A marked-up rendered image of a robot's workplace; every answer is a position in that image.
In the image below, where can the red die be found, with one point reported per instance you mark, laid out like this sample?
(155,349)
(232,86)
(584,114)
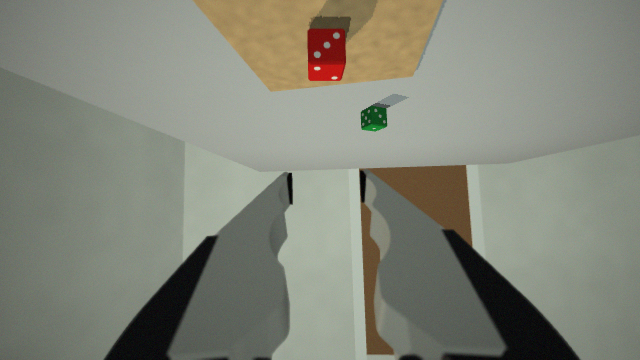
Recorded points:
(326,54)

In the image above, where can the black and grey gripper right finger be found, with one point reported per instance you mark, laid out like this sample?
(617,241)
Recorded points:
(436,297)

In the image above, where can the green die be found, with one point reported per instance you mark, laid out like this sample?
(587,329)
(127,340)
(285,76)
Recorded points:
(374,118)

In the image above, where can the tan mat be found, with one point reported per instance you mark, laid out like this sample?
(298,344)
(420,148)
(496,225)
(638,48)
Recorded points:
(384,38)

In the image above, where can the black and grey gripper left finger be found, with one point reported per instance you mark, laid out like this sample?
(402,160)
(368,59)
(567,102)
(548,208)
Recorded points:
(228,300)

